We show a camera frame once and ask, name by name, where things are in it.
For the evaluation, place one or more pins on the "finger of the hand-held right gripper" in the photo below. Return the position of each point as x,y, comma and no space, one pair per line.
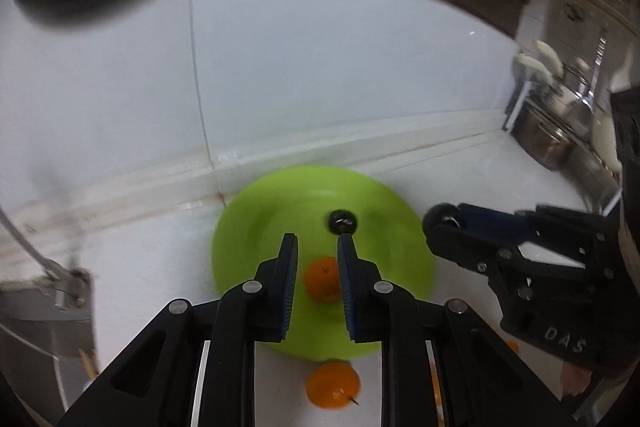
492,221
460,244

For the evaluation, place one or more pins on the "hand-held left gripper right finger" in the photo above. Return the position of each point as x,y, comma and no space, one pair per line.
346,287

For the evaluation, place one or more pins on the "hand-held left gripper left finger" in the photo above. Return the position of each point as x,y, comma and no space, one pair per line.
289,287

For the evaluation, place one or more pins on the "orange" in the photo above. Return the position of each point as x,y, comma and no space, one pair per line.
511,347
321,281
332,384
436,389

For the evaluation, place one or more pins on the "dark plum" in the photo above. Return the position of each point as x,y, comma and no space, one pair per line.
440,213
341,221

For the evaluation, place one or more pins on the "green plate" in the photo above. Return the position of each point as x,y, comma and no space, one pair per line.
280,207

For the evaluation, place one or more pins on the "person's right hand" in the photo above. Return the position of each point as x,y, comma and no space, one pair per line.
575,382

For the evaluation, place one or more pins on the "steel pot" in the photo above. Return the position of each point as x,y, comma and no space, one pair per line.
542,139

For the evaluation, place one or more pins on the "steel sink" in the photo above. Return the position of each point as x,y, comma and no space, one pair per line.
45,317

